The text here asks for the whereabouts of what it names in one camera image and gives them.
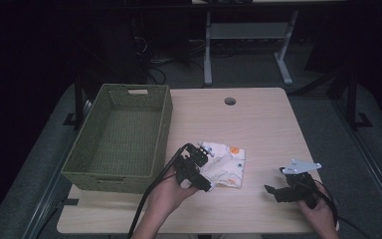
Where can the person's right hand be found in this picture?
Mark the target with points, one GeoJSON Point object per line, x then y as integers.
{"type": "Point", "coordinates": [321, 217]}

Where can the white patterned cloth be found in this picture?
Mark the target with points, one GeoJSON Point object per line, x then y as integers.
{"type": "Point", "coordinates": [227, 164]}

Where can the metal floor rail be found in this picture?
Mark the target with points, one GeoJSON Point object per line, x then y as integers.
{"type": "Point", "coordinates": [368, 159]}
{"type": "Point", "coordinates": [44, 202]}

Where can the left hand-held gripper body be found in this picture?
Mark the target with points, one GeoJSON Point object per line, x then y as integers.
{"type": "Point", "coordinates": [187, 166]}

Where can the black metal stand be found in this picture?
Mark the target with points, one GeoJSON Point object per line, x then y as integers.
{"type": "Point", "coordinates": [352, 99]}
{"type": "Point", "coordinates": [78, 103]}

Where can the person's left hand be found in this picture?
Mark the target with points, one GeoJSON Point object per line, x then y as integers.
{"type": "Point", "coordinates": [167, 195]}

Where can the grey metal desk frame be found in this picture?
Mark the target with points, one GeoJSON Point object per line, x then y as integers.
{"type": "Point", "coordinates": [245, 30]}

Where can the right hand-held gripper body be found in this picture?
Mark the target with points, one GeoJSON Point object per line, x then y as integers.
{"type": "Point", "coordinates": [301, 186]}

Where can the green woven basket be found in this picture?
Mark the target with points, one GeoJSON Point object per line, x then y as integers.
{"type": "Point", "coordinates": [129, 139]}

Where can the black tape strip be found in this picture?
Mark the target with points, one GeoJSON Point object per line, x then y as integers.
{"type": "Point", "coordinates": [69, 201]}

